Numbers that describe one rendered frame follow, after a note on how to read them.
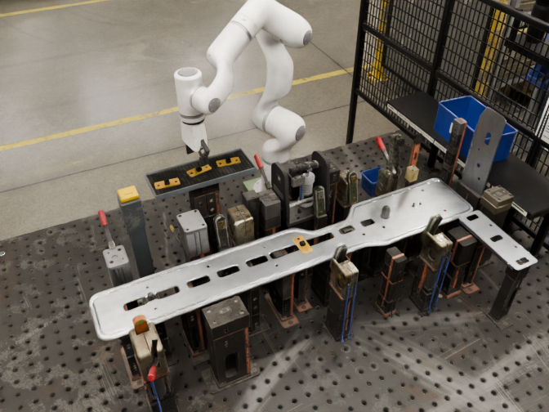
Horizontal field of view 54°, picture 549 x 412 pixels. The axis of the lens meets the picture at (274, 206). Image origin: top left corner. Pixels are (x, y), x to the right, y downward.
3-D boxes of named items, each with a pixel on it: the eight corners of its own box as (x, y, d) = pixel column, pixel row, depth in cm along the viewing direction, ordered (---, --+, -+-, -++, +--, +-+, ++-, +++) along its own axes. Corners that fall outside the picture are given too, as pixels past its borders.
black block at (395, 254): (385, 323, 195) (397, 268, 176) (368, 302, 202) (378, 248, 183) (403, 315, 198) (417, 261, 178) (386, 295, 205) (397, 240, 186)
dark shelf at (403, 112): (529, 221, 192) (532, 215, 190) (384, 105, 253) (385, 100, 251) (573, 203, 199) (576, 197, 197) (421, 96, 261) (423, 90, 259)
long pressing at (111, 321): (101, 351, 152) (100, 348, 151) (86, 296, 167) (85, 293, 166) (477, 212, 198) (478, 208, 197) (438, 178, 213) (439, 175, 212)
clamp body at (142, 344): (154, 433, 164) (134, 367, 140) (141, 394, 174) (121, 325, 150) (187, 419, 167) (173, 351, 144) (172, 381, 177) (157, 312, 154)
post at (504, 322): (501, 330, 192) (525, 276, 173) (479, 308, 200) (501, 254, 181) (514, 324, 194) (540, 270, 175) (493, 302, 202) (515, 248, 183)
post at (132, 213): (141, 293, 205) (120, 207, 176) (136, 279, 210) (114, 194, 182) (161, 287, 208) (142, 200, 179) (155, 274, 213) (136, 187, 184)
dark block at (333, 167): (322, 253, 221) (328, 172, 194) (314, 243, 226) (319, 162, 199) (332, 249, 223) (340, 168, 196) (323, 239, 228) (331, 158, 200)
